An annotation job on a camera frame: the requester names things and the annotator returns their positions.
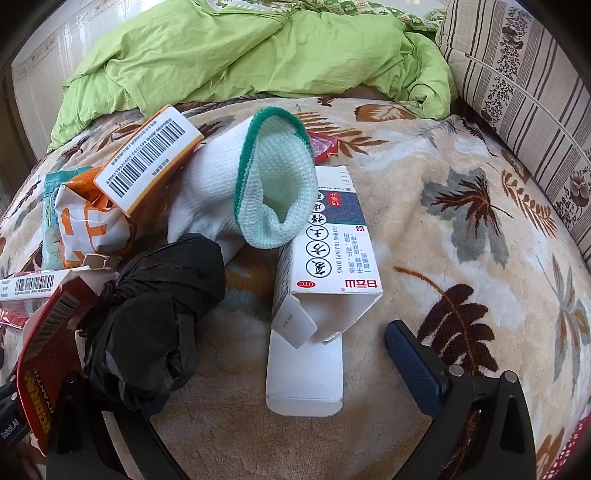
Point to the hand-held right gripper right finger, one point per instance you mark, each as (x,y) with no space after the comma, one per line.
(415,364)

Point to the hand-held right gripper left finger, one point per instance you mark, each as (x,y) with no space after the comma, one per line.
(74,438)

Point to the red cigarette pack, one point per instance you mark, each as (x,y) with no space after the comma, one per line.
(46,350)

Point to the white medicine box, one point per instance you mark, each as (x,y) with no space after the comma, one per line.
(332,258)

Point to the black plastic bag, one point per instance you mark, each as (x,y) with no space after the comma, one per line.
(152,295)

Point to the red mesh basket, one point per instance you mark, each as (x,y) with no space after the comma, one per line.
(575,447)

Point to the teal packet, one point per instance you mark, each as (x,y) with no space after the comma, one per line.
(51,221)

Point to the orange barcode box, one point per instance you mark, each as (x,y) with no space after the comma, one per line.
(147,157)

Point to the white barcode carton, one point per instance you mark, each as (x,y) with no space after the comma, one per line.
(32,286)

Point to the leaf printed blanket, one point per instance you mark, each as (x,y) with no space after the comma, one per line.
(461,230)

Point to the orange white crumpled wrapper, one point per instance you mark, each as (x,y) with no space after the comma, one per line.
(87,226)

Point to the small red packet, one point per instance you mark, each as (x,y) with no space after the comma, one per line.
(325,145)

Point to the striped floral pillow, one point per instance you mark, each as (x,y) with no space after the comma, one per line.
(521,83)

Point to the green quilt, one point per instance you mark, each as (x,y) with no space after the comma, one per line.
(231,60)

